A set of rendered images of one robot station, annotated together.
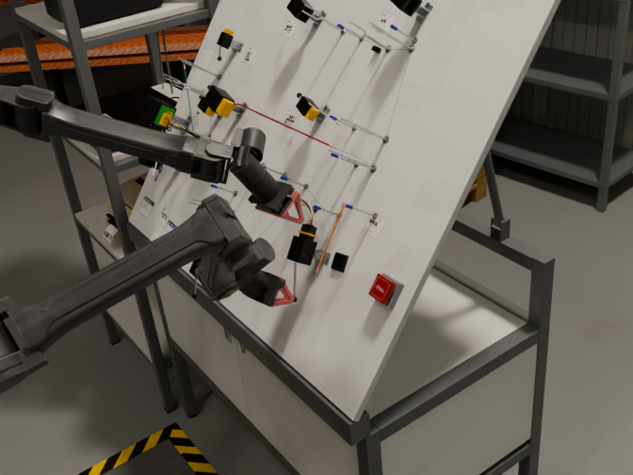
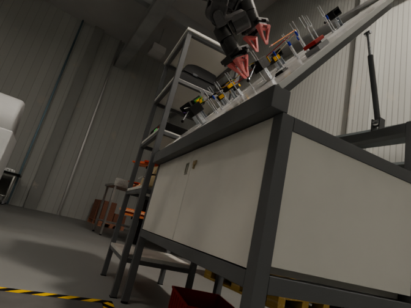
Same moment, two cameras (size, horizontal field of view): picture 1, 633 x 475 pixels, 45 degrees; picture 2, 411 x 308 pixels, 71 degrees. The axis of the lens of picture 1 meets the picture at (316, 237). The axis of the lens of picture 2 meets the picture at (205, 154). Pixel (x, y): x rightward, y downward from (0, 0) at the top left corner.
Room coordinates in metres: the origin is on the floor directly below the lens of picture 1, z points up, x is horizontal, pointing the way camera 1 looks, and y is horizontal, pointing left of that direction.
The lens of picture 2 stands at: (0.51, -0.02, 0.46)
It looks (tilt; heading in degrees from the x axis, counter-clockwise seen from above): 15 degrees up; 10
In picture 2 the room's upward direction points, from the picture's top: 13 degrees clockwise
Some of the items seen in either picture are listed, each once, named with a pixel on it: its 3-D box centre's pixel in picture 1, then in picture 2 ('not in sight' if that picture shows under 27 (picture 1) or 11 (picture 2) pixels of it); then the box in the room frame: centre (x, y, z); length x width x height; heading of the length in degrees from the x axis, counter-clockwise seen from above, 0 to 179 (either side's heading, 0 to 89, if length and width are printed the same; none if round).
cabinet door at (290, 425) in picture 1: (296, 424); (214, 191); (1.47, 0.10, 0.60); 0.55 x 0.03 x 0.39; 32
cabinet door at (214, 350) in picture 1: (199, 326); (166, 195); (1.94, 0.40, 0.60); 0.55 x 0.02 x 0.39; 32
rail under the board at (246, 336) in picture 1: (224, 308); (194, 141); (1.70, 0.27, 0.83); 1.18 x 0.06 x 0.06; 32
